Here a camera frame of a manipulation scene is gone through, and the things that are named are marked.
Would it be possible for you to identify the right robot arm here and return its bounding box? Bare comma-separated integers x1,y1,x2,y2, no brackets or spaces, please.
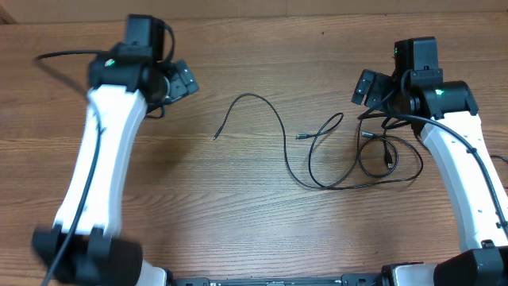
352,37,507,285

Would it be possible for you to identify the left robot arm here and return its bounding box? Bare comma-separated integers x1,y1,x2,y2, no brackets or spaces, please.
32,14,198,285

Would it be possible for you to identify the black USB cable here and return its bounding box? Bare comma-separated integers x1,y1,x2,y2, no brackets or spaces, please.
213,93,425,191

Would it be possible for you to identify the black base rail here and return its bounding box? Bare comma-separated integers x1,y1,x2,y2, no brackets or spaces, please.
170,261,437,286

